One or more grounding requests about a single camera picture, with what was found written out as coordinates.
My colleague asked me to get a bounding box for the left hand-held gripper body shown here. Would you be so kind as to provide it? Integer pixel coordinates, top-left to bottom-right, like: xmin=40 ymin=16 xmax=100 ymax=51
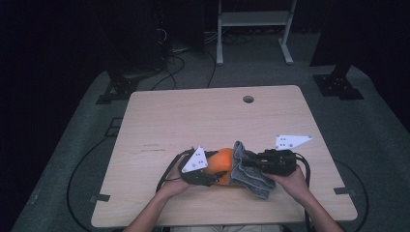
xmin=177 ymin=145 xmax=218 ymax=188

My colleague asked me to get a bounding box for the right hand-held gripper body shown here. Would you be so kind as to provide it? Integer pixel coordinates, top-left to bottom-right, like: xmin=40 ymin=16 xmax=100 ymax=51
xmin=256 ymin=133 xmax=313 ymax=177

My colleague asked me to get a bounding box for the orange plush toy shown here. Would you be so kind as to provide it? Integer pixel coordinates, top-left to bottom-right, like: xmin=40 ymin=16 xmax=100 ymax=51
xmin=204 ymin=147 xmax=236 ymax=187

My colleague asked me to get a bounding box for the gray fluffy cloth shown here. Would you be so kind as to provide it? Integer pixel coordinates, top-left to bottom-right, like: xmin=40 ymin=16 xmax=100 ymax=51
xmin=229 ymin=140 xmax=278 ymax=201

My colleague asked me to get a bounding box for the person's right hand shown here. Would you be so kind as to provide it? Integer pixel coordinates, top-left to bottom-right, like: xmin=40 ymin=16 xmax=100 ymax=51
xmin=262 ymin=165 xmax=312 ymax=206

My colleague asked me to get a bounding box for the person's left hand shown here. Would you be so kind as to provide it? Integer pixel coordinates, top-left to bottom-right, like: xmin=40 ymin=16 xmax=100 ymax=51
xmin=157 ymin=154 xmax=195 ymax=200

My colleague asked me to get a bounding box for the black tape strip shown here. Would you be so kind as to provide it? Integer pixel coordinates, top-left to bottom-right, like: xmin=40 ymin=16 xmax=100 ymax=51
xmin=333 ymin=187 xmax=358 ymax=197
xmin=90 ymin=192 xmax=111 ymax=203

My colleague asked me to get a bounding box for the black stand base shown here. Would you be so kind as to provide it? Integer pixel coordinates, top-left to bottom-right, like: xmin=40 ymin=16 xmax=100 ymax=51
xmin=312 ymin=62 xmax=366 ymax=101
xmin=96 ymin=72 xmax=141 ymax=105

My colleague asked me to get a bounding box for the dark equipment rack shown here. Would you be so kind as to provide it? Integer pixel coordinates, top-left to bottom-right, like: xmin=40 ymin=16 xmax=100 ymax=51
xmin=104 ymin=0 xmax=173 ymax=75

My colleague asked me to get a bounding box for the left hand-held gripper black cable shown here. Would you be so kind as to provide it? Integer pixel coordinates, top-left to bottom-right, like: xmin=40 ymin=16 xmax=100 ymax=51
xmin=155 ymin=149 xmax=194 ymax=193

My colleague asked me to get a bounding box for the hand-held gripper black cable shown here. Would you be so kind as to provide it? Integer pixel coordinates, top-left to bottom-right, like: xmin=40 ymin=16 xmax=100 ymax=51
xmin=155 ymin=149 xmax=194 ymax=193
xmin=294 ymin=153 xmax=313 ymax=232

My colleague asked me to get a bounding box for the right hand-held gripper black cable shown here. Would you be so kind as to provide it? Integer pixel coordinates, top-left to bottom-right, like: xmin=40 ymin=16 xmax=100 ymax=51
xmin=294 ymin=153 xmax=313 ymax=232

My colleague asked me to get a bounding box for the black floor cable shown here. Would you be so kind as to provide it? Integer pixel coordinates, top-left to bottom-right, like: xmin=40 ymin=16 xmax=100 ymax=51
xmin=151 ymin=55 xmax=187 ymax=92
xmin=66 ymin=135 xmax=114 ymax=232
xmin=333 ymin=159 xmax=370 ymax=232
xmin=206 ymin=50 xmax=218 ymax=89

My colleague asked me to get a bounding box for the tangle of floor cables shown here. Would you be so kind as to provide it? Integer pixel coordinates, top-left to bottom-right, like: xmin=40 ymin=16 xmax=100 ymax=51
xmin=221 ymin=31 xmax=254 ymax=46

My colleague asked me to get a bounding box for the white metal stand frame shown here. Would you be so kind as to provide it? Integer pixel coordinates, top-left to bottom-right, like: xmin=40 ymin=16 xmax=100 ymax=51
xmin=216 ymin=0 xmax=298 ymax=67

